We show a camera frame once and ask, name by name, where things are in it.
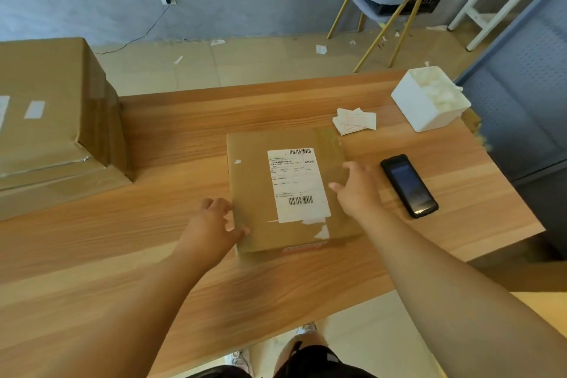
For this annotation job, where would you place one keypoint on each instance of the person's right forearm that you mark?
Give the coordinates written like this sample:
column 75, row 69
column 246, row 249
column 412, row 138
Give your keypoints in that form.
column 443, row 293

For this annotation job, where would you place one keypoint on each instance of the person's leg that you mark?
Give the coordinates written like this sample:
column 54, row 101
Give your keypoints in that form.
column 305, row 342

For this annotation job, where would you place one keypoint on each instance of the white shoe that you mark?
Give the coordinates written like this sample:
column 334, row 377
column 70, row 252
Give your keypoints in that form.
column 239, row 362
column 306, row 329

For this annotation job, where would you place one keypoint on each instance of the person's right hand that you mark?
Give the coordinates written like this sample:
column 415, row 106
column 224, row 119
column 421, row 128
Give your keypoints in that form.
column 361, row 194

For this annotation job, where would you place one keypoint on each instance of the person's right thumb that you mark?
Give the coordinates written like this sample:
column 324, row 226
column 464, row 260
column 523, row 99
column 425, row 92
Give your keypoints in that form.
column 336, row 189

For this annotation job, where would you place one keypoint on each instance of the person's left hand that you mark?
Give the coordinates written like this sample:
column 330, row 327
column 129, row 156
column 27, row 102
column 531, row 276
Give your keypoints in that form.
column 208, row 231

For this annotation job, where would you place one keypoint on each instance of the white paper scrap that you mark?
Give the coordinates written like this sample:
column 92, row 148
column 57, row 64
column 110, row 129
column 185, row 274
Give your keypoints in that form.
column 321, row 49
column 217, row 42
column 178, row 59

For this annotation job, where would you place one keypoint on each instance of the blue-grey perforated panel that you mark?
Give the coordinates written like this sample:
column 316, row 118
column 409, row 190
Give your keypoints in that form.
column 522, row 94

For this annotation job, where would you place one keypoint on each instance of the person's left forearm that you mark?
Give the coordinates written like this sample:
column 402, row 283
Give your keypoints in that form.
column 133, row 315

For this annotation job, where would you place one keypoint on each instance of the black smartphone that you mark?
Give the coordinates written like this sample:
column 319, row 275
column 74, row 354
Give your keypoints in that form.
column 409, row 187

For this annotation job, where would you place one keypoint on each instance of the crumpled white paper scraps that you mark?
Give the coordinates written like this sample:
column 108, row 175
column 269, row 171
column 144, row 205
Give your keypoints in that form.
column 438, row 87

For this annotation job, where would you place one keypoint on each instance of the brown cardboard parcel with label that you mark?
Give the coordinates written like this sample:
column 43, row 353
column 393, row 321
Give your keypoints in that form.
column 257, row 187

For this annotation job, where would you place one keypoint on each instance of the flat cardboard box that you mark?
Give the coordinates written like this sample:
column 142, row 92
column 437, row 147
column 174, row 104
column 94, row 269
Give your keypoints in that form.
column 57, row 189

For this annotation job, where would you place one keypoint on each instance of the white plastic container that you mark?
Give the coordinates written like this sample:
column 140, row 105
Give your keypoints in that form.
column 414, row 103

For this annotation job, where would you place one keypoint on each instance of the large taped cardboard box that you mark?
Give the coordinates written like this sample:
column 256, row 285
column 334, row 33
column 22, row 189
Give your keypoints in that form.
column 48, row 103

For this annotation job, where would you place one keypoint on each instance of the person's left thumb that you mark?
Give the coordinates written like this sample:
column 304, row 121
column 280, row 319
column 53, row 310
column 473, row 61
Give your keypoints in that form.
column 241, row 233

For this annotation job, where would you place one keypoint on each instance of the small stack of paper labels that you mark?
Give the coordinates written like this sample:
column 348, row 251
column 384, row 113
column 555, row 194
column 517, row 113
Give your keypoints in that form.
column 356, row 120

